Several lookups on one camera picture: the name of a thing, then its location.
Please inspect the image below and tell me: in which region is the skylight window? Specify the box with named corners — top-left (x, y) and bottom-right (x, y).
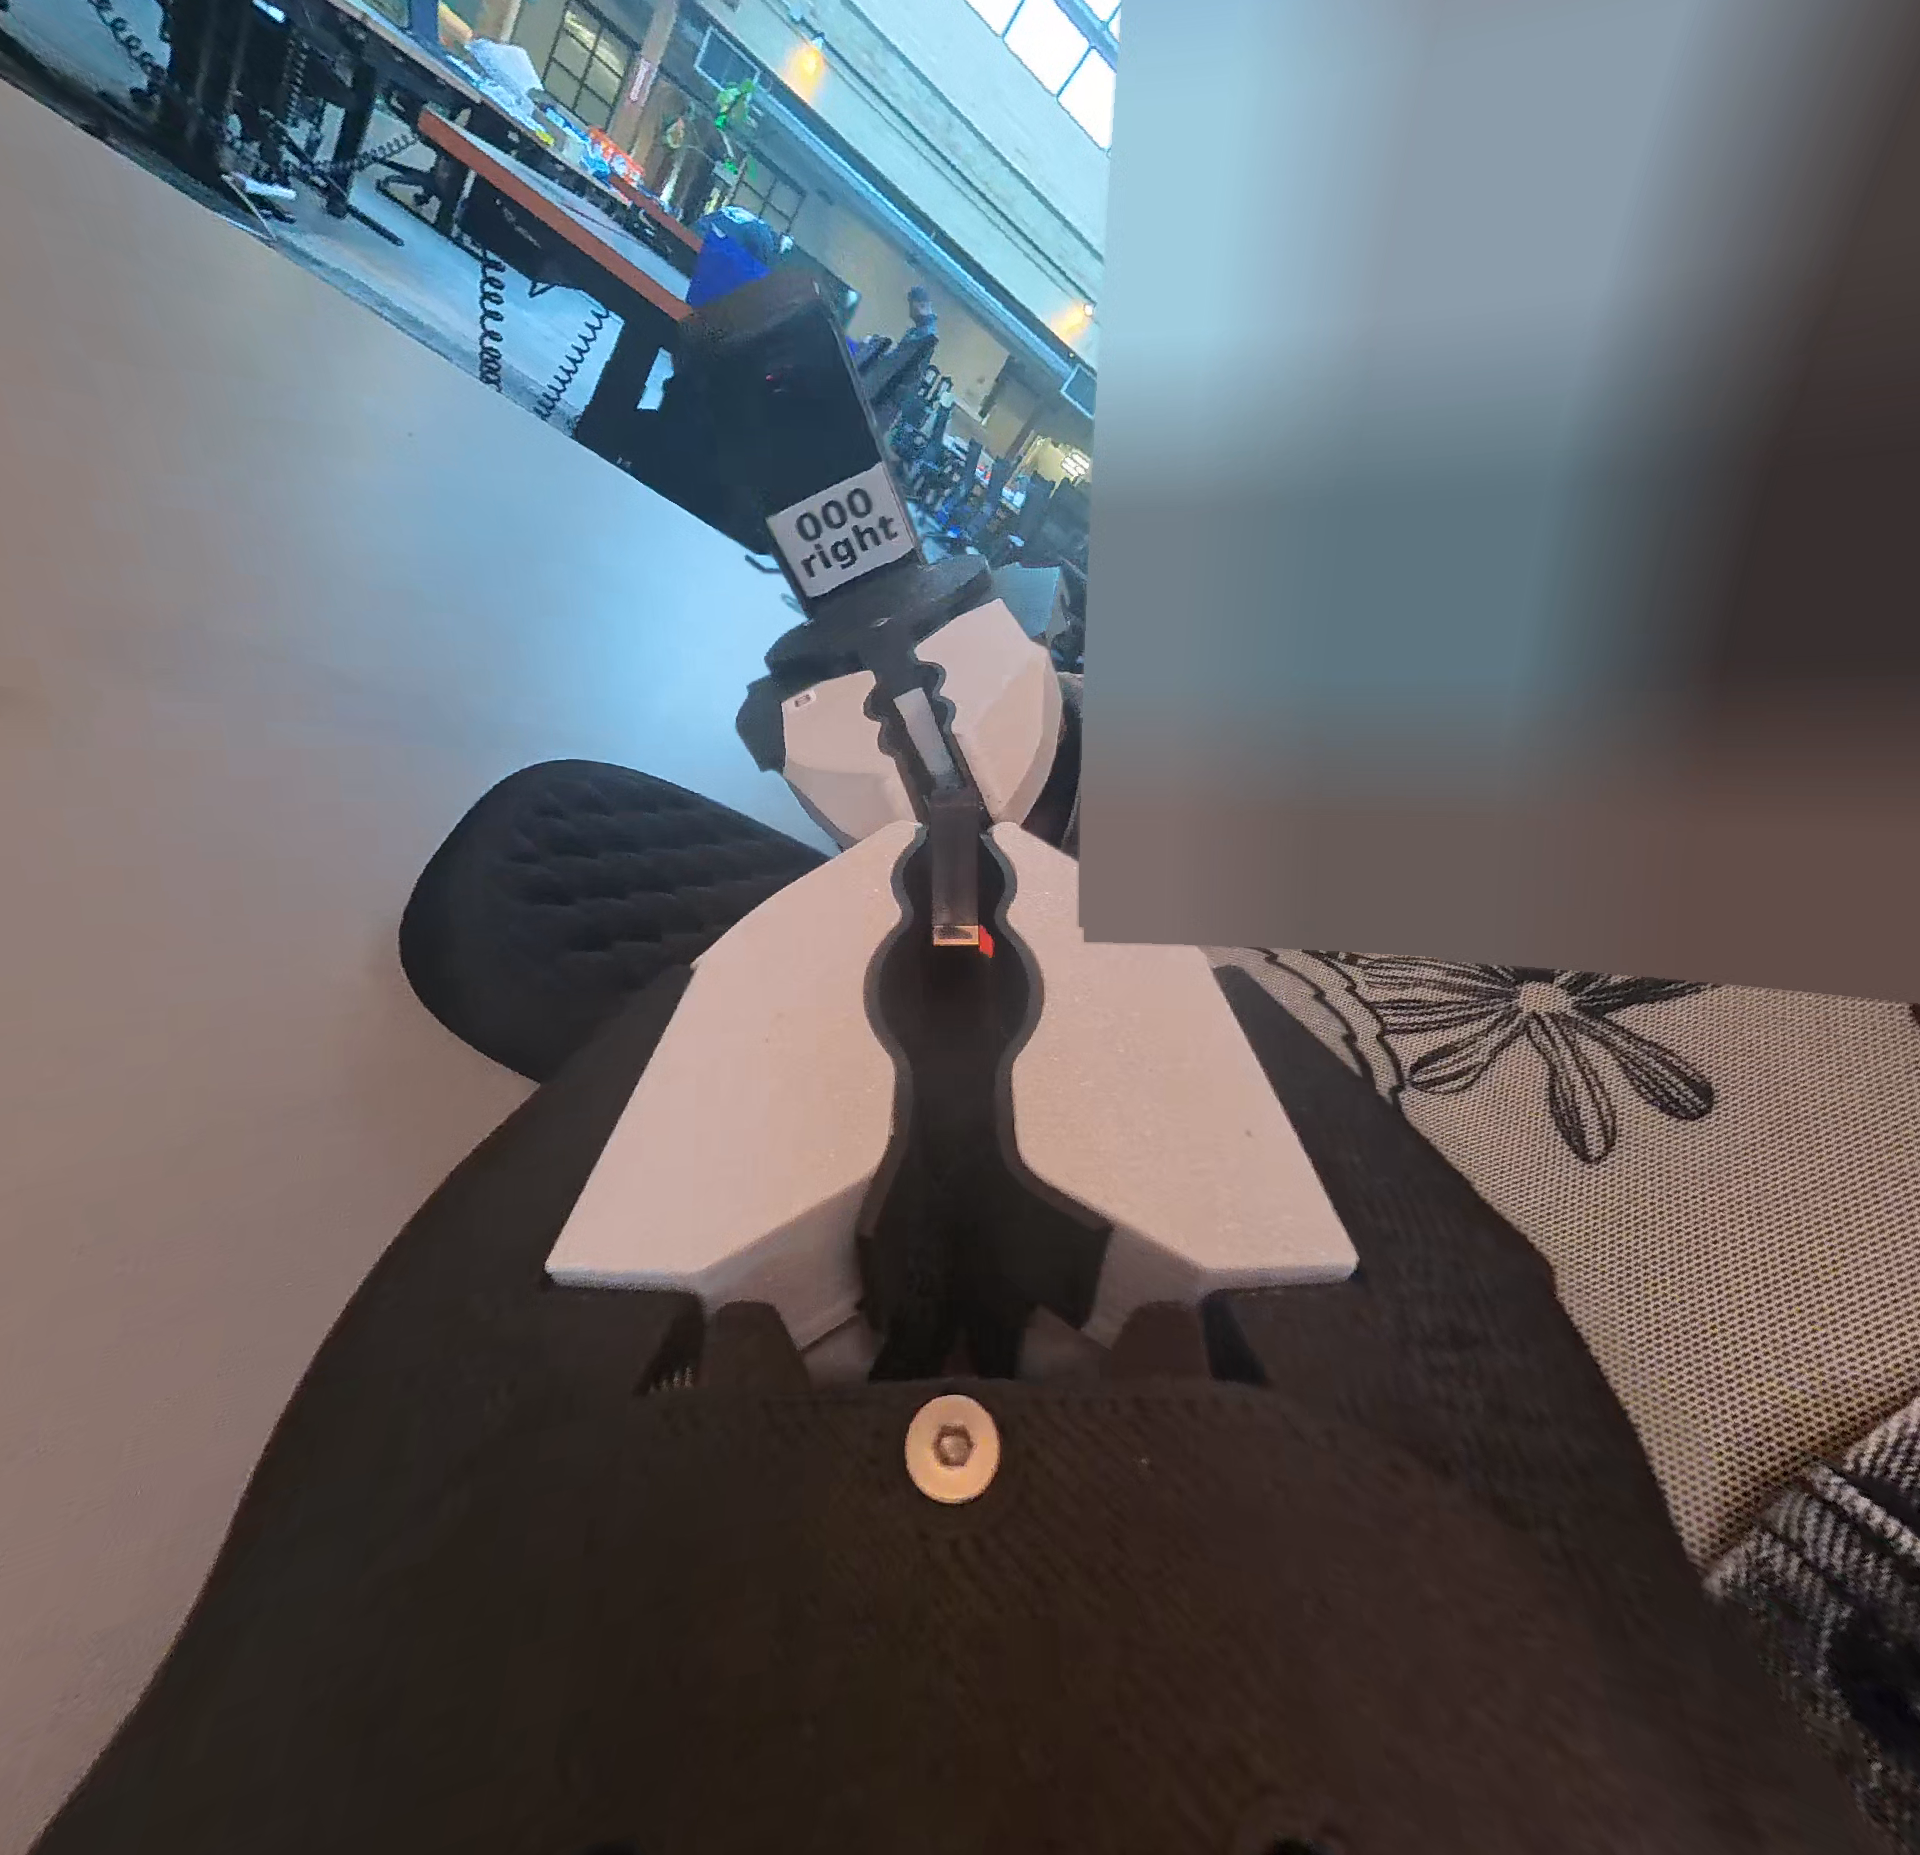
top-left (899, 0), bottom-right (1127, 149)

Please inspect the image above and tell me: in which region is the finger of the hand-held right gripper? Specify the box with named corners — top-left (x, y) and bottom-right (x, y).
top-left (928, 599), bottom-right (1069, 829)
top-left (780, 666), bottom-right (940, 855)

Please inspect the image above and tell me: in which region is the dark office desk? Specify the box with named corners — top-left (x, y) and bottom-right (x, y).
top-left (0, 0), bottom-right (498, 243)

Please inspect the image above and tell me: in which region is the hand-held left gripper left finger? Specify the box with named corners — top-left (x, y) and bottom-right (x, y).
top-left (543, 816), bottom-right (928, 1298)

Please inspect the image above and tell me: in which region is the dark patterned cloth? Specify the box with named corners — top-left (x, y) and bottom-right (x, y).
top-left (1692, 1450), bottom-right (1920, 1855)

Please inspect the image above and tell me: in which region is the white lego piece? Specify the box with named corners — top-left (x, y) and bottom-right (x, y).
top-left (896, 688), bottom-right (965, 795)

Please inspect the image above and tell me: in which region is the blue bag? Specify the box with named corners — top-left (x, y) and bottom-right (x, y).
top-left (695, 205), bottom-right (785, 308)

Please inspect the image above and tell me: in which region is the orange edged wooden desk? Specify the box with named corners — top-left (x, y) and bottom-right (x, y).
top-left (417, 103), bottom-right (707, 455)

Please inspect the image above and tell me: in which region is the black quilted seat cushion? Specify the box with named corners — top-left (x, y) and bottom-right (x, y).
top-left (399, 758), bottom-right (834, 1088)

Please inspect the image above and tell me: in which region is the floral print garment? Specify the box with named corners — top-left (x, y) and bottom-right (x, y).
top-left (1207, 947), bottom-right (1920, 1578)

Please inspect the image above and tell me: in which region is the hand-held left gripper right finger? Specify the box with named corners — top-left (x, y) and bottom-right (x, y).
top-left (979, 820), bottom-right (1362, 1298)

